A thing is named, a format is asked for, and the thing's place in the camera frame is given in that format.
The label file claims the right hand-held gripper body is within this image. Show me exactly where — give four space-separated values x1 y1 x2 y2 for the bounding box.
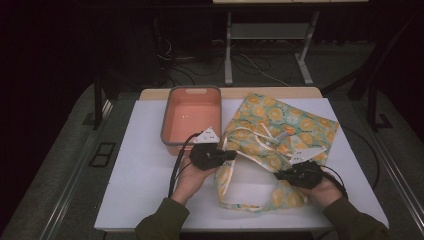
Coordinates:
282 146 328 190

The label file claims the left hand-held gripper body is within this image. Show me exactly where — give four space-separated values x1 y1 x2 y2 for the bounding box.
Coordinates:
188 126 222 171

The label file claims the pink basket with grey rim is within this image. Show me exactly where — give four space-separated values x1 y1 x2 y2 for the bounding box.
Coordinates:
160 85 223 156

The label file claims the orange-slice print cloth bag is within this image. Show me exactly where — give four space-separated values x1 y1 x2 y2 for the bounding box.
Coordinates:
214 92 340 213

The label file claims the person's right hand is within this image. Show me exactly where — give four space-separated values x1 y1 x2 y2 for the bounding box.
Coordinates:
297 177 343 210

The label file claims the person's left hand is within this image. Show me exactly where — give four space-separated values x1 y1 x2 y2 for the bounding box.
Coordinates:
172 156 218 205

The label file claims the black floor stand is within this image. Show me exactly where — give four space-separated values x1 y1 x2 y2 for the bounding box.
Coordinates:
321 13 418 133
81 64 113 131

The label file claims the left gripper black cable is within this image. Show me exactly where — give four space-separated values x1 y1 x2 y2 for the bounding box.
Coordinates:
167 131 203 199

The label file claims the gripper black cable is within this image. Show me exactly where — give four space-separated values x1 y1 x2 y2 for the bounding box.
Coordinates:
167 131 203 199
319 164 349 200

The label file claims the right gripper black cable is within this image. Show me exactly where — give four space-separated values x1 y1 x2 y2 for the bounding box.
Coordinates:
319 164 349 200

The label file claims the thin black cable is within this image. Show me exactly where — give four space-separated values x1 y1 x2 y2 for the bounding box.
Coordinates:
339 124 381 192

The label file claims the white floor cable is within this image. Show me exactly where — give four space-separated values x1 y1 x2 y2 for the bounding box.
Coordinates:
239 53 290 88

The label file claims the black floor socket frame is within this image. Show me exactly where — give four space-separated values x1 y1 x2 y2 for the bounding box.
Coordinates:
88 141 117 168

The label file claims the grey metal table frame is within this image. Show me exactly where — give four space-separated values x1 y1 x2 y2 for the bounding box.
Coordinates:
223 10 321 87

